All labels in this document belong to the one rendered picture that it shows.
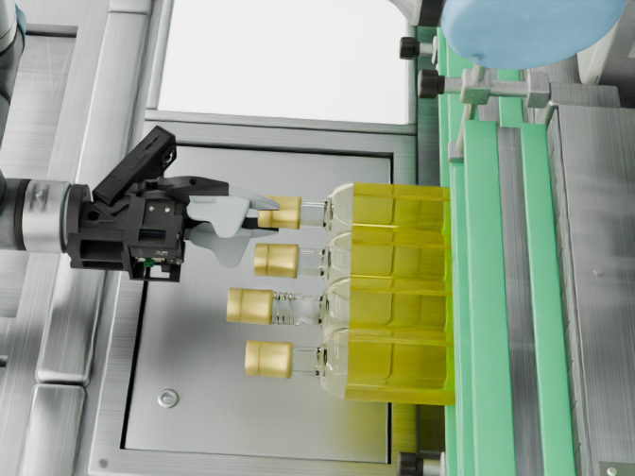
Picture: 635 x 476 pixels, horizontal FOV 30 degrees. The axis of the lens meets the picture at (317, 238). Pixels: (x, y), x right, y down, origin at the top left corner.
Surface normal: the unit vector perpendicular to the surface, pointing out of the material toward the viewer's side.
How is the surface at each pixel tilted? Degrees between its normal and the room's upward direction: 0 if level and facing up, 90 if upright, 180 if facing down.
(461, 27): 96
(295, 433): 90
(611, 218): 90
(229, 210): 84
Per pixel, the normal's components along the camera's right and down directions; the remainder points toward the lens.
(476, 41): 0.06, 0.91
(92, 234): 0.04, -0.55
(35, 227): -0.01, 0.33
